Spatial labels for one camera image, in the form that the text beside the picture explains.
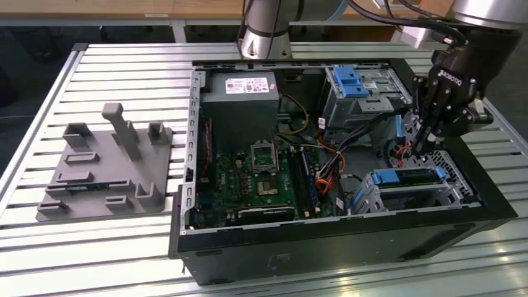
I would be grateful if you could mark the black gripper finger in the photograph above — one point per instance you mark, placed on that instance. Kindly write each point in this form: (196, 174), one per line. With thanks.
(455, 123)
(428, 105)

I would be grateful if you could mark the hard disk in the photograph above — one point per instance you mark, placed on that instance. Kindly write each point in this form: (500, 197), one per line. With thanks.
(387, 178)

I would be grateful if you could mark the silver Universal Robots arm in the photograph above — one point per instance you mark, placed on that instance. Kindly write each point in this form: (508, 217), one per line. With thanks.
(264, 31)

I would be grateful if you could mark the metal disk bay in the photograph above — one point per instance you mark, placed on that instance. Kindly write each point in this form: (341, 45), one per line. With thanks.
(449, 198)

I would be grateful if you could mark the black RAM slot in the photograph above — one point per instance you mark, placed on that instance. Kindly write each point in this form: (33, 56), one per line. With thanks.
(297, 182)
(311, 179)

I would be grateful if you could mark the metal optical drive cage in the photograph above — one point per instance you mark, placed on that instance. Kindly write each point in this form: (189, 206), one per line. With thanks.
(371, 108)

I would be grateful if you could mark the blue drive latch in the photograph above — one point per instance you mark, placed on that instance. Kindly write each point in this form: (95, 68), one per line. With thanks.
(348, 83)

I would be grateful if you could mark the grey power supply unit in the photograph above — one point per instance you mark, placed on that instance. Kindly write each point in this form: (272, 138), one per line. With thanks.
(239, 111)

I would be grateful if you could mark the CPU socket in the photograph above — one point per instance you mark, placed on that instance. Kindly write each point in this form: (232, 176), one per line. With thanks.
(268, 186)

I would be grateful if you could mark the black open PC case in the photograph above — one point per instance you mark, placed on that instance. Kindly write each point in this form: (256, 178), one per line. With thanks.
(329, 247)

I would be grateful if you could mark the black graphics card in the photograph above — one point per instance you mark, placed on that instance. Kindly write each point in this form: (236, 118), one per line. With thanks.
(268, 214)

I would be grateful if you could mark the green motherboard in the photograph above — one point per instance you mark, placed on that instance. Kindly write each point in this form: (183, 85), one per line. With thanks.
(231, 185)

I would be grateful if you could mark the grey parts rack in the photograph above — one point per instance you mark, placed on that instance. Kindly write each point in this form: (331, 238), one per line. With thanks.
(107, 173)

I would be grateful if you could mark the green RAM stick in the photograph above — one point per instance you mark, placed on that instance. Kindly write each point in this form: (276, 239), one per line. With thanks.
(88, 187)

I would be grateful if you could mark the small silver camera mount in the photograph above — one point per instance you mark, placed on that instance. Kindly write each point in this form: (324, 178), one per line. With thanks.
(483, 113)

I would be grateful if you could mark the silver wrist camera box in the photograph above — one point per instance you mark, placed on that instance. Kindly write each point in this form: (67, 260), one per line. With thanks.
(416, 37)

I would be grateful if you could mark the wooden desk white frame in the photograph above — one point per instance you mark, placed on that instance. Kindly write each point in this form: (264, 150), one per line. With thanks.
(123, 7)

